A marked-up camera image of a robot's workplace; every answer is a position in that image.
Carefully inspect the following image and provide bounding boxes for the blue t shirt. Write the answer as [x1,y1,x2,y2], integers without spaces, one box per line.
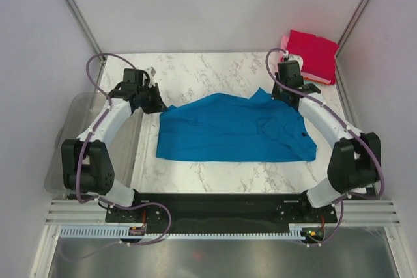
[156,89,317,163]

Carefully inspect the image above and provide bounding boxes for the aluminium right frame post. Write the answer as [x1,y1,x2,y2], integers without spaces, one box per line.
[335,0,394,59]

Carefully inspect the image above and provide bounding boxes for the aluminium frame post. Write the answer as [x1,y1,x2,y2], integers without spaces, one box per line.
[64,0,102,53]
[335,0,394,59]

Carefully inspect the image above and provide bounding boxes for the white slotted cable duct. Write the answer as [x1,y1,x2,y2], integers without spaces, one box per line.
[58,222,339,242]

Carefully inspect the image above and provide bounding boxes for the folded crimson t shirt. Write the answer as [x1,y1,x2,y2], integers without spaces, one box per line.
[287,30,339,85]

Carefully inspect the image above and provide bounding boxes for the aluminium left frame post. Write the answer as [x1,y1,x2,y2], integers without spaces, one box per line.
[64,0,102,53]

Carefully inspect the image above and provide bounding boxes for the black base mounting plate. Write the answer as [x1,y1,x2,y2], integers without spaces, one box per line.
[106,193,337,232]

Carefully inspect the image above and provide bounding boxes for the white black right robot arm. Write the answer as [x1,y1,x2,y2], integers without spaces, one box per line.
[272,58,384,222]

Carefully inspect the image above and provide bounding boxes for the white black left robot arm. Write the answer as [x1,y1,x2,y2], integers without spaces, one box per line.
[61,67,167,221]

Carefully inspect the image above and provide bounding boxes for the clear plastic bin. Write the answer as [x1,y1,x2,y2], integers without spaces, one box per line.
[44,92,143,193]

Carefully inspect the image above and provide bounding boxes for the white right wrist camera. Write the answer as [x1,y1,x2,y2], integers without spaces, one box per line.
[283,53,304,71]

